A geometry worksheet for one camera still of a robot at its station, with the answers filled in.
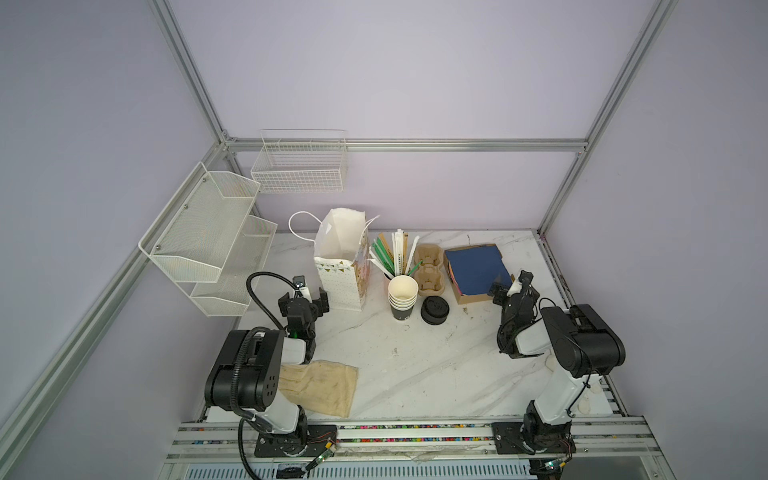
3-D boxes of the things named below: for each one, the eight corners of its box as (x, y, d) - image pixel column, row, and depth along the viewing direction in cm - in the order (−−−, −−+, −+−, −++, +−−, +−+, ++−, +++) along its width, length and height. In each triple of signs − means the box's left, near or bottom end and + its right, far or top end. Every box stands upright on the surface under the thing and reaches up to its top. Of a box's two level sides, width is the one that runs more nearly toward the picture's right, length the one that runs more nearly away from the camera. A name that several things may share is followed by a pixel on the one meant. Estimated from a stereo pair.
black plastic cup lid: (421, 324, 97) (422, 317, 93) (419, 301, 102) (420, 293, 98) (448, 324, 97) (451, 317, 93) (445, 301, 102) (447, 293, 98)
